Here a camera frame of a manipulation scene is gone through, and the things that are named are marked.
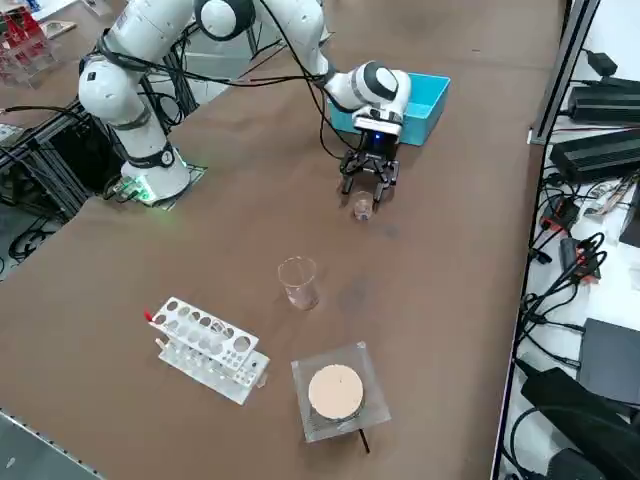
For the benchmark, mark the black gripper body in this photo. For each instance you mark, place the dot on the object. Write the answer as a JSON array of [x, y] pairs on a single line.
[[380, 147]]

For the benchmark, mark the small glass beaker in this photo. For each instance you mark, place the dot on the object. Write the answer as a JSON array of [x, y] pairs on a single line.
[[363, 207]]

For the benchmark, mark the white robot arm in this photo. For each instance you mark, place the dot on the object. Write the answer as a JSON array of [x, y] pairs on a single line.
[[125, 90]]

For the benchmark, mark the large glass beaker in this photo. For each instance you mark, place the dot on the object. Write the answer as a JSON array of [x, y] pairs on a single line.
[[300, 295]]

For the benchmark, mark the blue plastic bin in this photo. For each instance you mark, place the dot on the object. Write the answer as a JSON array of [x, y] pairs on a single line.
[[425, 115]]

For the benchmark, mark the red and black device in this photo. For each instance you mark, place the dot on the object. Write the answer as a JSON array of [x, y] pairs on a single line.
[[560, 215]]

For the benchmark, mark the black finned power supply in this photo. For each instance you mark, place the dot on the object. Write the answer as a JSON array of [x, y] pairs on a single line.
[[595, 152], [605, 100]]

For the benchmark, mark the black device with orange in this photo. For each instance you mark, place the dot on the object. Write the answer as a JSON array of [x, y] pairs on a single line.
[[580, 260]]

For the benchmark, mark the round cork disc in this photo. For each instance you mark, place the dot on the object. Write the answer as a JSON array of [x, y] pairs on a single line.
[[336, 392]]

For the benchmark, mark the white test tube rack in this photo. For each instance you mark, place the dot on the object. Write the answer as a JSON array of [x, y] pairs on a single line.
[[210, 357]]

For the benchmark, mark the black power adapter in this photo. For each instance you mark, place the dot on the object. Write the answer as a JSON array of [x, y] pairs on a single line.
[[602, 62]]

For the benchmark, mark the small red plastic tip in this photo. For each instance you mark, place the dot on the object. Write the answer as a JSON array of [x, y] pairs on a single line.
[[149, 316]]

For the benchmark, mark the thin black stick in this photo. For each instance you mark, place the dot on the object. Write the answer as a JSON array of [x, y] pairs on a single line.
[[364, 441]]

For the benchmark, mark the flat black box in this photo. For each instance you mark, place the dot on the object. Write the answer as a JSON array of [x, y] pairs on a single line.
[[612, 360]]

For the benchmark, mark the black bag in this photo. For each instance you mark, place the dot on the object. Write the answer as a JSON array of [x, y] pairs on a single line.
[[575, 415]]

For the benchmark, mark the thin wooden board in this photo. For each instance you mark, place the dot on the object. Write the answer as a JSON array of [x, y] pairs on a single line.
[[57, 27]]

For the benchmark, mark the red and clear acrylic rack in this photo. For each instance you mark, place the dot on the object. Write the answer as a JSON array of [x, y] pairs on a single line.
[[25, 50]]

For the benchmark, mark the silver post bracket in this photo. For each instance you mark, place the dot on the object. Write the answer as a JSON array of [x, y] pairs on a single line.
[[537, 137]]

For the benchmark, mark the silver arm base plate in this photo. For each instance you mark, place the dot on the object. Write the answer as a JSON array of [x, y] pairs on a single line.
[[197, 172]]

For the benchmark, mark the silver aluminium camera post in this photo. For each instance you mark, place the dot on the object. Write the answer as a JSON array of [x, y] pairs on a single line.
[[565, 65]]

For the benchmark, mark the black aluminium frame stand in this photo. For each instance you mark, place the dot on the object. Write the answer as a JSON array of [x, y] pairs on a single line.
[[30, 150]]

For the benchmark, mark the grey metal rail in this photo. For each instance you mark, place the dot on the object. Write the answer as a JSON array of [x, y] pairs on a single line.
[[40, 450]]

